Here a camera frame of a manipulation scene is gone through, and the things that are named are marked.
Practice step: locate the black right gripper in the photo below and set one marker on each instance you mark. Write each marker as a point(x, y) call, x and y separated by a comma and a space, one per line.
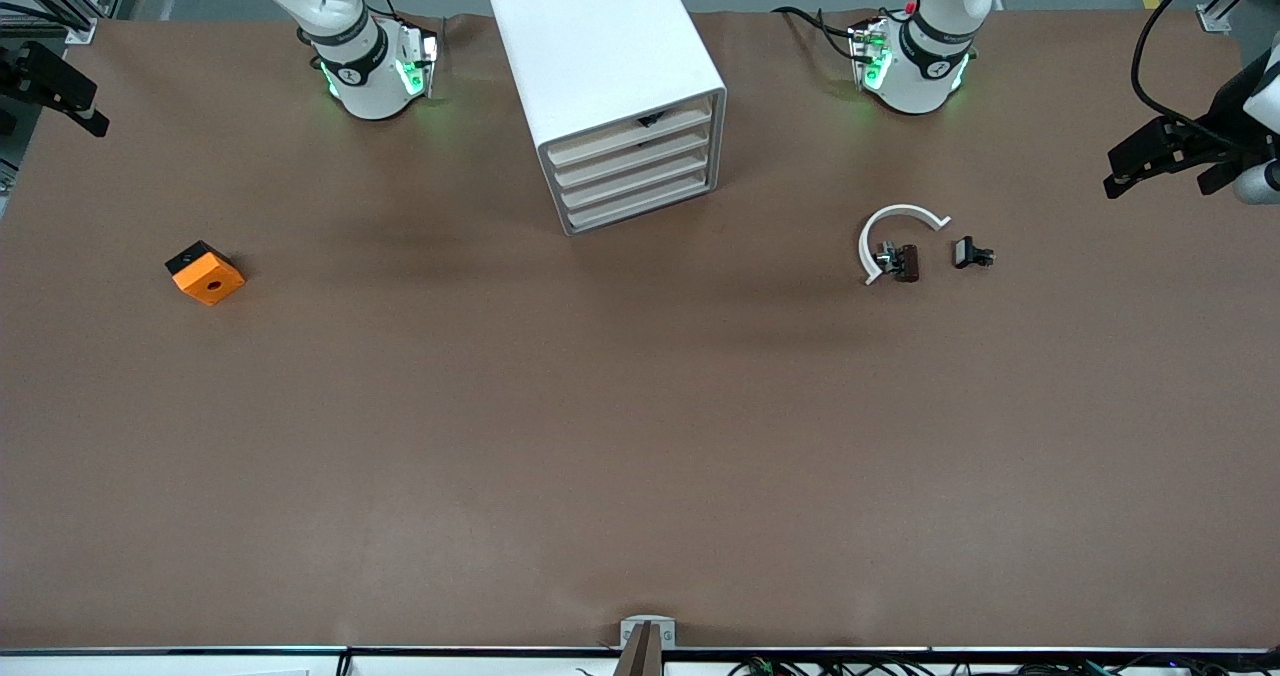
point(22, 66)

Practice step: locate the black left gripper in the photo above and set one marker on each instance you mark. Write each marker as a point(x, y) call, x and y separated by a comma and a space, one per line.
point(1222, 116)

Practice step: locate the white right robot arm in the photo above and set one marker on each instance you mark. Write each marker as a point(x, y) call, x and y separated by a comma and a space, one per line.
point(370, 86)

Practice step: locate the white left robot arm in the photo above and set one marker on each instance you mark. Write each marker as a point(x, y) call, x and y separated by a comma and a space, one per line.
point(915, 81)

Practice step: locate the orange black button box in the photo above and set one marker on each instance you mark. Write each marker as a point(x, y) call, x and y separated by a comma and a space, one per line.
point(210, 281)

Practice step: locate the white drawer cabinet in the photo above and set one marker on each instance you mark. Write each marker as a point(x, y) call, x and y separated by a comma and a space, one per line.
point(590, 36)

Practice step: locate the black small switch component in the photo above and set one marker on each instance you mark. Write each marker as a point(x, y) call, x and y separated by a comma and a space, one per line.
point(966, 252)

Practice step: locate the brown small switch component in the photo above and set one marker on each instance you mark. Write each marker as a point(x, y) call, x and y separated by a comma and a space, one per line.
point(906, 262)

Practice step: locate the grey metal bracket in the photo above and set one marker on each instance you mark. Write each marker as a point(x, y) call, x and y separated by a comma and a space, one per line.
point(648, 623)

